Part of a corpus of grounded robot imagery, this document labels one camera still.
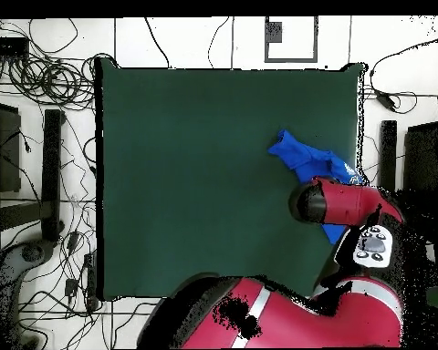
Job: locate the small black power adapter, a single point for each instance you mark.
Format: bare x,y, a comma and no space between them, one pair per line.
71,287

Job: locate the blue shirt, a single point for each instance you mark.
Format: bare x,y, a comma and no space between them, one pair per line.
299,153

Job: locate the dark box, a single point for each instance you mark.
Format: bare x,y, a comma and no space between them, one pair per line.
7,153
421,156

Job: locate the black power strip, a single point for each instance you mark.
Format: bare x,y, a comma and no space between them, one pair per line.
91,280
7,47

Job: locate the black office chair base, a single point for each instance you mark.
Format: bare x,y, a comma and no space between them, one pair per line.
31,252

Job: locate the grey square frame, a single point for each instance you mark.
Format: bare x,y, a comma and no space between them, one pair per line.
292,59

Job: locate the dark green table cloth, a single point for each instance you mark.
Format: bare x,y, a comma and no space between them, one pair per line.
149,146

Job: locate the small grey square plate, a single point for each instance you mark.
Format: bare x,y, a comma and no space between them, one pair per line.
275,32

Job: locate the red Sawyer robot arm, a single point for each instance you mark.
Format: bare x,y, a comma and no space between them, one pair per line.
343,202

